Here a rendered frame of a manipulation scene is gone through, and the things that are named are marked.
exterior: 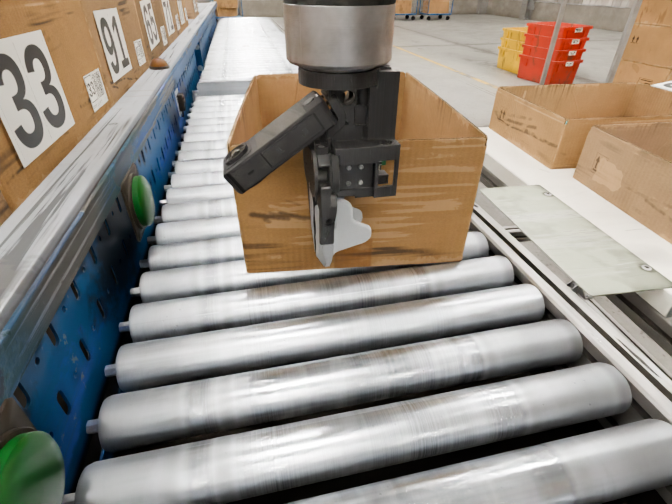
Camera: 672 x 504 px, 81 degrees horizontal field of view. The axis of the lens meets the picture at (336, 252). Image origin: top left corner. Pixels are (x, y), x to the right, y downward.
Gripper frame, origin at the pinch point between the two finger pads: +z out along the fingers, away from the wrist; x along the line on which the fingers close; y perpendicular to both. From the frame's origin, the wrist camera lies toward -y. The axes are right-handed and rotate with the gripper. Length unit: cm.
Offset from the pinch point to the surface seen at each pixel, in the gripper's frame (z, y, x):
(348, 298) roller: 6.5, 3.4, -0.6
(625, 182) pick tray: 1, 52, 11
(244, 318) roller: 7.1, -9.4, -0.8
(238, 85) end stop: 3, -8, 109
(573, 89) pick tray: -4, 75, 53
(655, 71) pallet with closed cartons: 40, 351, 273
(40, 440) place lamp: -2.6, -21.2, -19.5
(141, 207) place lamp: -1.3, -21.3, 14.2
